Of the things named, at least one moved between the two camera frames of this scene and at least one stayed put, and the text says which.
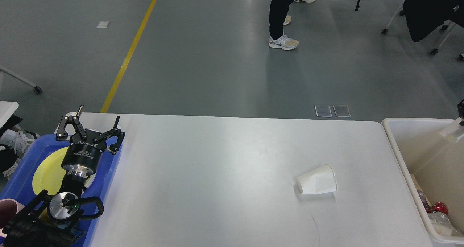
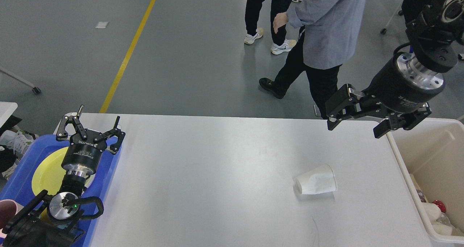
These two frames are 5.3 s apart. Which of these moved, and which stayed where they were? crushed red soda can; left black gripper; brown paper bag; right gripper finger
Moved: right gripper finger
Stayed: crushed red soda can; left black gripper; brown paper bag
